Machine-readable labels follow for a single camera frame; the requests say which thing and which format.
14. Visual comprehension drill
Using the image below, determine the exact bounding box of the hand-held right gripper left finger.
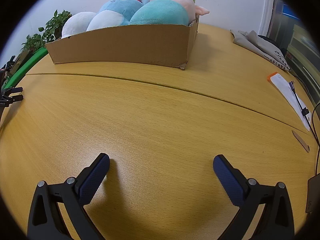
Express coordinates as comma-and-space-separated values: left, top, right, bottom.
27, 153, 110, 240

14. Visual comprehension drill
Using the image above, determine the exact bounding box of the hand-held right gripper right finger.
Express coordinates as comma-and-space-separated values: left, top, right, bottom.
213, 154, 295, 240

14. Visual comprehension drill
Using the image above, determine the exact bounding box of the cardboard box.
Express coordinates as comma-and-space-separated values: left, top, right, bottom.
45, 15, 200, 70

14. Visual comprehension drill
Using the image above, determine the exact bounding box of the blue plush toy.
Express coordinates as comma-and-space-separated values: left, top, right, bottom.
86, 0, 150, 32

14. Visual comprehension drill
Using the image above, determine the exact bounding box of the pink pig plush toy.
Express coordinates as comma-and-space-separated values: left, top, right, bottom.
129, 0, 210, 26

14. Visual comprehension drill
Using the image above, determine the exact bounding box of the green board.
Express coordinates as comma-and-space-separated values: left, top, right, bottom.
0, 47, 49, 91

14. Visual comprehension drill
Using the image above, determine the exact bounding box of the potted green plant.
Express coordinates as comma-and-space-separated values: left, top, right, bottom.
37, 9, 73, 43
21, 34, 47, 53

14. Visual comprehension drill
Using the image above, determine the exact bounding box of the cardboard strip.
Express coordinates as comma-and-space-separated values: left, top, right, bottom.
292, 130, 310, 153

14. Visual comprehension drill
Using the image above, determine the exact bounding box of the grey charger block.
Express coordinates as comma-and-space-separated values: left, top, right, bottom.
305, 172, 320, 214

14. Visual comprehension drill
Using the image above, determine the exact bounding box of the white plush toy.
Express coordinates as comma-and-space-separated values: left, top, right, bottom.
61, 12, 97, 38

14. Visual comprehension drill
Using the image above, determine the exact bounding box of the white packet with orange end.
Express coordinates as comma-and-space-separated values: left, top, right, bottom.
266, 72, 312, 132

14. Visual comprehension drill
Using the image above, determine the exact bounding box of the grey printed cloth bag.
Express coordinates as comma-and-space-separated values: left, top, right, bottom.
230, 29, 292, 72

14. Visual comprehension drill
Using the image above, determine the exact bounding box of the black bag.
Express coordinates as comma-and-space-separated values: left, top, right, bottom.
257, 34, 282, 53

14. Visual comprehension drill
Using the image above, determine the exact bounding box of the glass door cabinet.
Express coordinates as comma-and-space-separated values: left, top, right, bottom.
272, 0, 320, 100

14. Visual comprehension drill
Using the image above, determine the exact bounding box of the black adapter cable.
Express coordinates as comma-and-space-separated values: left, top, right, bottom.
289, 80, 311, 126

